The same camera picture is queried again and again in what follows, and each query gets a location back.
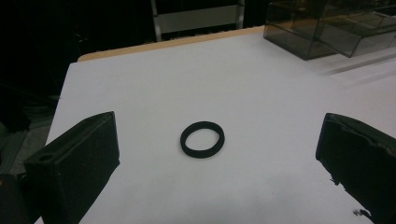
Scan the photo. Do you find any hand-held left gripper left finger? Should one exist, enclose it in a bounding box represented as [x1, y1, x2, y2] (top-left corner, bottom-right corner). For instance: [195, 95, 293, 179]
[23, 111, 121, 224]

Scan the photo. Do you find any white metal frame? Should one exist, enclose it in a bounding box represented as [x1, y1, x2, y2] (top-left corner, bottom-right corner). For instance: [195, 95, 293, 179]
[150, 0, 247, 43]

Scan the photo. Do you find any smoky clear plastic box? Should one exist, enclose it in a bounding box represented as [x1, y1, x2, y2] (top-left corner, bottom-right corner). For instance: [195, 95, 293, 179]
[262, 0, 396, 62]

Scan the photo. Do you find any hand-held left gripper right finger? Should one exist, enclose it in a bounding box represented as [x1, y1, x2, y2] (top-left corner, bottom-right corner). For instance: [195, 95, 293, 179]
[315, 112, 396, 224]

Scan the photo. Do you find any black hair tie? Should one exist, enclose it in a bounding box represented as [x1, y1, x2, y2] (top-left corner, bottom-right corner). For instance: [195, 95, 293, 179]
[179, 120, 226, 160]

